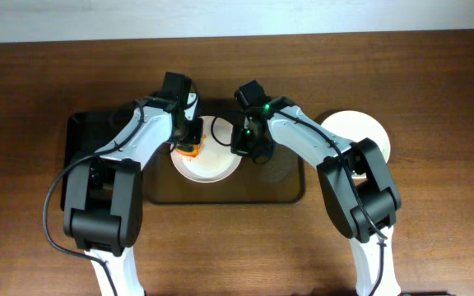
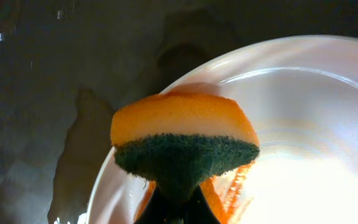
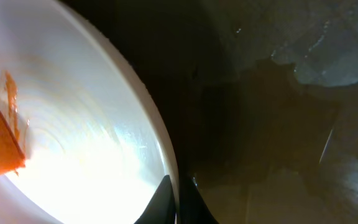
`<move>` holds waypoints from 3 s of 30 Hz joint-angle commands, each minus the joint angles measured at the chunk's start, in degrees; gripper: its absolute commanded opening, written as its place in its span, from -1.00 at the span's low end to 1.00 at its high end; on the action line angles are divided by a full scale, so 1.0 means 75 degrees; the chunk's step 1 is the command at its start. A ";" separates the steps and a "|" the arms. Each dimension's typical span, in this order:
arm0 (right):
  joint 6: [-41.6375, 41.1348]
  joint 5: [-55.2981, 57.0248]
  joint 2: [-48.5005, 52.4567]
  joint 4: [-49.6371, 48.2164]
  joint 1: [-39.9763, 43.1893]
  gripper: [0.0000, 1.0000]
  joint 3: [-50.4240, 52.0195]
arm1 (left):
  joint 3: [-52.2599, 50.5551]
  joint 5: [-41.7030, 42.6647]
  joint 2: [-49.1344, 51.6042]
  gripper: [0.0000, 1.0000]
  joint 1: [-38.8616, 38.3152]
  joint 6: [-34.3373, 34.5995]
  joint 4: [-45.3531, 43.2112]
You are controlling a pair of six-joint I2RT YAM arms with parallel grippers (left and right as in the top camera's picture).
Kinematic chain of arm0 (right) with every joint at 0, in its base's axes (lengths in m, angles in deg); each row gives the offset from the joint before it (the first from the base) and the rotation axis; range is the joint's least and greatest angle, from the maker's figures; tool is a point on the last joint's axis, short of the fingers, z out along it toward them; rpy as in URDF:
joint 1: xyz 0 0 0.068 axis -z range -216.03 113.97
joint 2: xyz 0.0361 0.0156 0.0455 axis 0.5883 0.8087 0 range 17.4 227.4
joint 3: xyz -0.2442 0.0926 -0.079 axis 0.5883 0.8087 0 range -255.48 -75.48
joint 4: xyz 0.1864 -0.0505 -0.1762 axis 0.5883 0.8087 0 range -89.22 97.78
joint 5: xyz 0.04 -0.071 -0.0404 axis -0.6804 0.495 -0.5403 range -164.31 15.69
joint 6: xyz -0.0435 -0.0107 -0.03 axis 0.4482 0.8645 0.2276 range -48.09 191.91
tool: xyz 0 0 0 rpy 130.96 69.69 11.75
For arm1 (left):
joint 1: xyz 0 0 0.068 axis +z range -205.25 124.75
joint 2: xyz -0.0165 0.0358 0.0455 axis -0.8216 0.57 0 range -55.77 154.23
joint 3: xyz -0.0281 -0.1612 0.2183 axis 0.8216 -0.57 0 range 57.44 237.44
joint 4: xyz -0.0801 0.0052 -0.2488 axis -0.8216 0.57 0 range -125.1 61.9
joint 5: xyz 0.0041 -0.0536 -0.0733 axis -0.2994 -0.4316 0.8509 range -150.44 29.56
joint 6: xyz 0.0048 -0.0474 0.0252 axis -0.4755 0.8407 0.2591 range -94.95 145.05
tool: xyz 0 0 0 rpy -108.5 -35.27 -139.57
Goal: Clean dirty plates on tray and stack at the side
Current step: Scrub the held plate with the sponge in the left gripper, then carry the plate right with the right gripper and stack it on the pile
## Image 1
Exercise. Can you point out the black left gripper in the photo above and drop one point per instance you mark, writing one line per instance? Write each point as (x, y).
(192, 136)

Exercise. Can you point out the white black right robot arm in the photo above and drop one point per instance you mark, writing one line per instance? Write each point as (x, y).
(359, 193)

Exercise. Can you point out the pink plate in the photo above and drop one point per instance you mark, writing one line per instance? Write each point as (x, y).
(215, 162)

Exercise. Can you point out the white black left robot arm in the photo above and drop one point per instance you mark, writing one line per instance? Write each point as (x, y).
(103, 190)

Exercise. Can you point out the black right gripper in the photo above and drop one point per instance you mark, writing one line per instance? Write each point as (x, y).
(242, 145)

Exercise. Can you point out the brown serving tray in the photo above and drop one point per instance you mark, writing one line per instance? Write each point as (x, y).
(280, 180)

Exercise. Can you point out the black plastic tray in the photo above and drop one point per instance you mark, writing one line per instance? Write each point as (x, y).
(89, 131)

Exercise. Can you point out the orange green scrub sponge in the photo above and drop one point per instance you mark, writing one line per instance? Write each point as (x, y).
(187, 147)

